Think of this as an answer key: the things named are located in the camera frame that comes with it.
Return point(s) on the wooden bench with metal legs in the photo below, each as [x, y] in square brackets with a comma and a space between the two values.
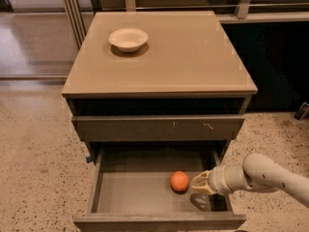
[227, 11]

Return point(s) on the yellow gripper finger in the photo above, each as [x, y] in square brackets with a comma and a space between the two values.
[204, 189]
[201, 179]

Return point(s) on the grey top drawer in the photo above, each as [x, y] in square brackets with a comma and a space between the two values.
[157, 128]

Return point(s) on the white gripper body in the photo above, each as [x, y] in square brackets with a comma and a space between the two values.
[217, 181]

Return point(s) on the grey drawer cabinet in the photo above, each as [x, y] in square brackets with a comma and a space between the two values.
[187, 67]

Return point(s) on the metal window frame post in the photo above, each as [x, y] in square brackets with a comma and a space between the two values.
[76, 20]

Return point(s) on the blue tape piece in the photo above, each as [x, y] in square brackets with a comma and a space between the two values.
[89, 159]

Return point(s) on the white bowl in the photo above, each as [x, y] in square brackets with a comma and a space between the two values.
[128, 39]

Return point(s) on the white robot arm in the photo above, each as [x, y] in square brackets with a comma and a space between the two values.
[257, 173]

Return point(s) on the grey open middle drawer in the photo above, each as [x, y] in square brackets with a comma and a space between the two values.
[132, 193]

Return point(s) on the orange fruit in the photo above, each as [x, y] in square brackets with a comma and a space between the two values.
[179, 181]

